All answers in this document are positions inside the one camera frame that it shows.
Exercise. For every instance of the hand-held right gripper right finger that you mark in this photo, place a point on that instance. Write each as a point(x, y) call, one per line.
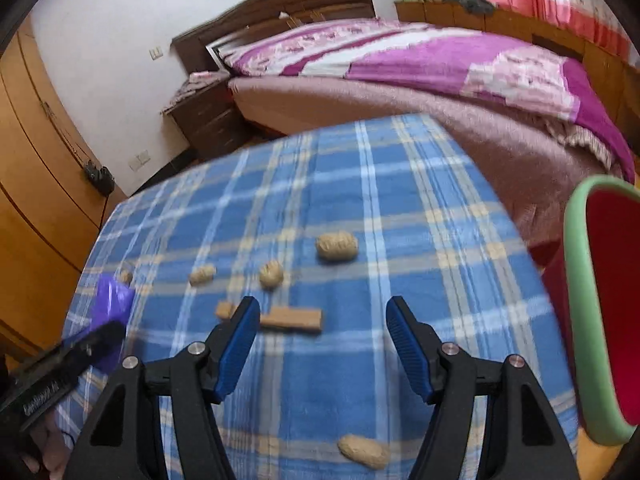
point(407, 345)

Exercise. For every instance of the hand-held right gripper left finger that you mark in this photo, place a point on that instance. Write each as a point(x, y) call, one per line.
point(240, 345)

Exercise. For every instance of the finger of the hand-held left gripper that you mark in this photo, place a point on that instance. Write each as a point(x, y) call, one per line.
point(95, 345)

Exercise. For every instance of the purple plastic bag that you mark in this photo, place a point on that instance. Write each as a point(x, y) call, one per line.
point(112, 300)

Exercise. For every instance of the red bin with green rim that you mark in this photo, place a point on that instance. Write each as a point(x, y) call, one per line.
point(580, 310)

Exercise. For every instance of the person's left hand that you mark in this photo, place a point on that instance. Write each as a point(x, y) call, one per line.
point(50, 442)

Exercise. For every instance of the short wooden stick piece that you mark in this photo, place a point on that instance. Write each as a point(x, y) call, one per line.
point(226, 310)

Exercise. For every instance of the peanut in shell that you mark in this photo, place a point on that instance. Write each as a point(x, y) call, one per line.
point(125, 276)
point(363, 451)
point(271, 274)
point(202, 276)
point(337, 246)

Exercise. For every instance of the wooden wardrobe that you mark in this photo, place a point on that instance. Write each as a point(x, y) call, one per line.
point(40, 185)

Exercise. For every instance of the blue plaid blanket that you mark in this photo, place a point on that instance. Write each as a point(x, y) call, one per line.
point(350, 185)

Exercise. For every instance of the dark wooden nightstand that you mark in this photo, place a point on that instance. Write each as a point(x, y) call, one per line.
point(210, 120)

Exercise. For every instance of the bed with mauve cover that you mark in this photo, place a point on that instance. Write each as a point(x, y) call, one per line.
point(350, 102)

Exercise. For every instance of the floral cloth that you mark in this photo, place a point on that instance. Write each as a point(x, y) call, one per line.
point(197, 85)

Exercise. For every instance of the bed with purple bedding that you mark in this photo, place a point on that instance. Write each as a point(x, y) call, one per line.
point(425, 60)

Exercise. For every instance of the dark wooden headboard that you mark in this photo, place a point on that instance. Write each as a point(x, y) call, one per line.
point(280, 7)

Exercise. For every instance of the grey cloth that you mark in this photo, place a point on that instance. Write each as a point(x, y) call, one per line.
point(470, 2)

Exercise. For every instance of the wall socket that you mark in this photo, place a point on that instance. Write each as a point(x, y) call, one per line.
point(140, 159)

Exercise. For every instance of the wall light switch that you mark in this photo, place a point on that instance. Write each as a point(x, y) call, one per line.
point(156, 52)

